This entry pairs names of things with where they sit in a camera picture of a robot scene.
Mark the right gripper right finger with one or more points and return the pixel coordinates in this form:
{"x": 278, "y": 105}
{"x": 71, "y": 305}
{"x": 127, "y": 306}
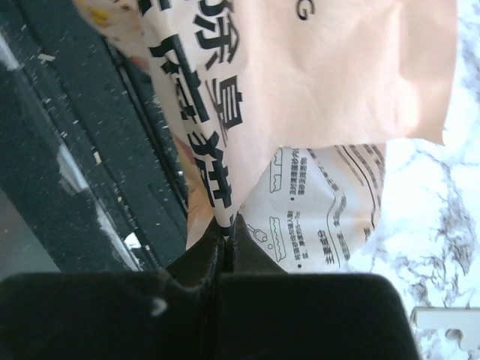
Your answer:
{"x": 266, "y": 313}

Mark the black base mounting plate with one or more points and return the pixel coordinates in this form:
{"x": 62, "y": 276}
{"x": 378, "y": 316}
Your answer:
{"x": 86, "y": 156}

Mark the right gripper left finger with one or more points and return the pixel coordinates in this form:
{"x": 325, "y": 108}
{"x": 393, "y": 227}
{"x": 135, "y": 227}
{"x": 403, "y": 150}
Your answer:
{"x": 161, "y": 314}

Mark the orange cat litter bag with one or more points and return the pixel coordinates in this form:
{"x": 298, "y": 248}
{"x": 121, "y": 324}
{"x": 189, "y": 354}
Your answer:
{"x": 281, "y": 110}

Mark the white bag sealing clip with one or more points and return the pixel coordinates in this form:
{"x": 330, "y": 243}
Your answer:
{"x": 446, "y": 332}

